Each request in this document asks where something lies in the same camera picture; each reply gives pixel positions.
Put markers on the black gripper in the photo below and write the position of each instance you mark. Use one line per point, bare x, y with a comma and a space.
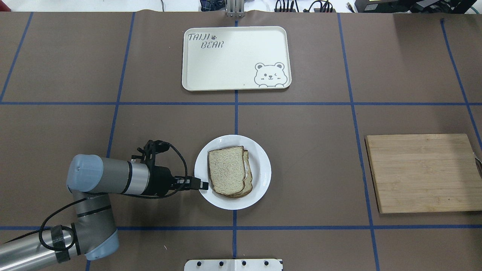
160, 181

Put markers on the white bread slice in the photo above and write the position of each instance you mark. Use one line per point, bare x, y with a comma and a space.
226, 170

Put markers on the white round plate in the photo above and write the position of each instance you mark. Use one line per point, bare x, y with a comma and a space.
260, 166

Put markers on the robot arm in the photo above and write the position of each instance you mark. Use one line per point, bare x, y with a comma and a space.
91, 179

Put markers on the cream bear tray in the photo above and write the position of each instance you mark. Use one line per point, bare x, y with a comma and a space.
235, 58

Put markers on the folded dark blue umbrella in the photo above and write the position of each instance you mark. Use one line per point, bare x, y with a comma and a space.
212, 5

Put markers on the wooden cutting board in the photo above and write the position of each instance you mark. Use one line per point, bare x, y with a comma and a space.
418, 173

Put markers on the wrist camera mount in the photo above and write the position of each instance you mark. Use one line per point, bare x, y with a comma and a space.
149, 151

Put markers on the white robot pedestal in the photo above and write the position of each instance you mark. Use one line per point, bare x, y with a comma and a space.
234, 265

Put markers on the aluminium frame post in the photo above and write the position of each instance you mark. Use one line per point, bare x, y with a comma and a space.
235, 8

